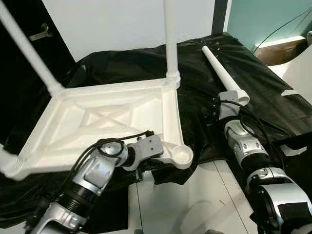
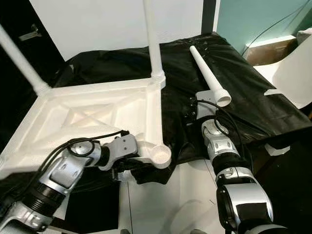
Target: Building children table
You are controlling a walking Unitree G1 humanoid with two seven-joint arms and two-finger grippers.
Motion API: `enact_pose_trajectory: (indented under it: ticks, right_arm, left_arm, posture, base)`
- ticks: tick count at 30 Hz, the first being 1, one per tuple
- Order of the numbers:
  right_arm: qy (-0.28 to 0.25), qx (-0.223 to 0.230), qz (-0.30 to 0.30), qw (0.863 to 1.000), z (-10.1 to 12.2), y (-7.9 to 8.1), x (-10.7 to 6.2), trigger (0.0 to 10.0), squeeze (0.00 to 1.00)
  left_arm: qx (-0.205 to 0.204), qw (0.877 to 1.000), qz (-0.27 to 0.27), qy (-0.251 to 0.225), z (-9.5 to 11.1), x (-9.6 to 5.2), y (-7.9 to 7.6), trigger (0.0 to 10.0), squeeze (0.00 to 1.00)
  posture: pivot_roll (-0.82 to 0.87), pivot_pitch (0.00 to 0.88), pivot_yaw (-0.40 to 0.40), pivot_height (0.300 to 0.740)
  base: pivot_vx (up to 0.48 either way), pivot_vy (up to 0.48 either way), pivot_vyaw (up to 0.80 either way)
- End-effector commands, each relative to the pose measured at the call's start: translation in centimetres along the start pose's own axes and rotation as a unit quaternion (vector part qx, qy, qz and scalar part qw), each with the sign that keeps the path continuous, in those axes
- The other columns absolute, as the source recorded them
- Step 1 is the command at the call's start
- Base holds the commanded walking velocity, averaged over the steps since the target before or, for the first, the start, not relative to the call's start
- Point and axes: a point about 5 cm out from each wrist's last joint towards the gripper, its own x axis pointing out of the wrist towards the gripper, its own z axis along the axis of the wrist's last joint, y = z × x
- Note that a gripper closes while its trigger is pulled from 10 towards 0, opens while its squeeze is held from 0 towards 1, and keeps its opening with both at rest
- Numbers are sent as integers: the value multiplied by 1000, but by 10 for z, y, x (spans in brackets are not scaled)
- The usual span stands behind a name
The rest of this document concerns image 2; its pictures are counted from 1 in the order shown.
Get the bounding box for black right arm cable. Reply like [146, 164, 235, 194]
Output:
[197, 99, 259, 171]

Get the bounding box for metal door handle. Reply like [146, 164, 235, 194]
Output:
[19, 23, 43, 42]

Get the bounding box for white plastic table leg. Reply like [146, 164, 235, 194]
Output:
[143, 0, 166, 82]
[0, 27, 52, 97]
[189, 45, 232, 108]

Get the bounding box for white plastic table top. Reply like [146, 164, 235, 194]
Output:
[0, 73, 172, 180]

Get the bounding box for black door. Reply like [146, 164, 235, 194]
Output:
[0, 0, 66, 93]

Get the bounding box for black plastic sheet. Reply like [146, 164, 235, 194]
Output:
[0, 32, 312, 205]

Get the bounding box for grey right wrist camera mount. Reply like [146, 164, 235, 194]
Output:
[195, 90, 217, 120]

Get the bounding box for thin black wall cable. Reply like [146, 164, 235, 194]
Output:
[244, 0, 312, 49]

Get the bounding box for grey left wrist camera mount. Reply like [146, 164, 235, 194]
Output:
[105, 134, 139, 171]

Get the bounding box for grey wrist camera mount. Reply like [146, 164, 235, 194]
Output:
[195, 90, 217, 120]
[105, 134, 139, 171]

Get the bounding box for brown cardboard box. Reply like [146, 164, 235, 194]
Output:
[244, 37, 298, 66]

